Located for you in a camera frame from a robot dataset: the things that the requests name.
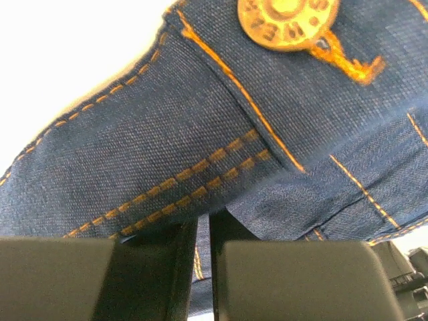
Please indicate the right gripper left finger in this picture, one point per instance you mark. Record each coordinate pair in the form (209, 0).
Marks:
(146, 278)

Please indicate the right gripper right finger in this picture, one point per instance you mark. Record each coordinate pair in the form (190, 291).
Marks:
(295, 280)

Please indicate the dark blue denim trousers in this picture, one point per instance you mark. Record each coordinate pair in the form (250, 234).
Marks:
(305, 120)

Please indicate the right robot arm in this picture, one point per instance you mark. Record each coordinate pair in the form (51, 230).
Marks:
(406, 277)

